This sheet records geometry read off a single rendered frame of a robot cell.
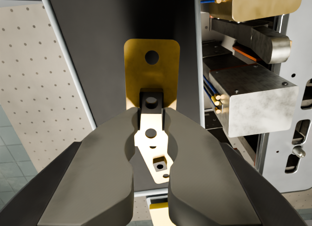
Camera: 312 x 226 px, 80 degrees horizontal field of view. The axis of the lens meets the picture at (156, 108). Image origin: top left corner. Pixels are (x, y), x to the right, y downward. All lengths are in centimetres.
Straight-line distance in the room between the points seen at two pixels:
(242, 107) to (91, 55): 22
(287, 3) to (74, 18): 26
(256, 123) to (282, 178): 34
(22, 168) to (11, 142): 32
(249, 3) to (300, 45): 18
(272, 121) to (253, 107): 5
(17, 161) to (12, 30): 165
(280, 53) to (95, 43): 23
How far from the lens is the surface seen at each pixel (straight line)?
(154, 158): 27
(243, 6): 30
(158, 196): 37
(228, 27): 53
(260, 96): 32
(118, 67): 21
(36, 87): 83
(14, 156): 226
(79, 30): 21
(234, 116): 32
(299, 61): 47
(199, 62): 20
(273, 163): 60
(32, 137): 97
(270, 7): 32
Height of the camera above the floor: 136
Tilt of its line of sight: 61 degrees down
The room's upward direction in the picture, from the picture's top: 177 degrees clockwise
